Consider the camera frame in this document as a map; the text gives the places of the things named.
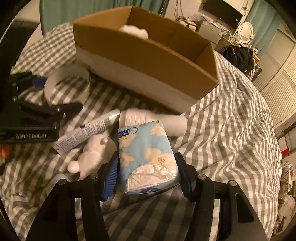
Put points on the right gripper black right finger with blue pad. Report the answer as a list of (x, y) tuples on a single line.
[(237, 218)]

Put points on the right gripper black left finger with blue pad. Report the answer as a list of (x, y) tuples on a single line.
[(56, 219)]

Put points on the white tape roll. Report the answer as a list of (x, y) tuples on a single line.
[(61, 77)]

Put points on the red fire extinguisher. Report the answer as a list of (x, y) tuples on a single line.
[(285, 152)]

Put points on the white oval vanity mirror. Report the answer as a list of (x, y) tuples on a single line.
[(244, 33)]

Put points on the brown cardboard box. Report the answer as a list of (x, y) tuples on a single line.
[(175, 66)]

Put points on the green curtain left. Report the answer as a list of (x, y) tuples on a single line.
[(56, 12)]

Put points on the green curtain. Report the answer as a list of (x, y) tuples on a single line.
[(265, 21), (56, 12)]

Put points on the white cream tube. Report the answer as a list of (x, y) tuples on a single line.
[(72, 139)]

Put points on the silver mini fridge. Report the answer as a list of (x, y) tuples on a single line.
[(209, 32)]

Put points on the white louvered wardrobe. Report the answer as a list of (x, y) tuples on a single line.
[(276, 82)]

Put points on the white bear figurine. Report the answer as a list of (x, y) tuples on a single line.
[(98, 151)]

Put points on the green curtain right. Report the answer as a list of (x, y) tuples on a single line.
[(265, 21)]

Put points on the black jacket on chair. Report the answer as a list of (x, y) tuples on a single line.
[(239, 57)]

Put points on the white plastic bottle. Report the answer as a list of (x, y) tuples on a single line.
[(174, 125)]

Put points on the black wall television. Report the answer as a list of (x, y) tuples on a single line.
[(224, 12)]

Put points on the white plush in box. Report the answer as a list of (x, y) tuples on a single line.
[(134, 31)]

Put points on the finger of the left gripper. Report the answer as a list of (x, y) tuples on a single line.
[(26, 80), (50, 111)]

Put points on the blue floral tissue pack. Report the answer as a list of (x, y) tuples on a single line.
[(147, 162)]

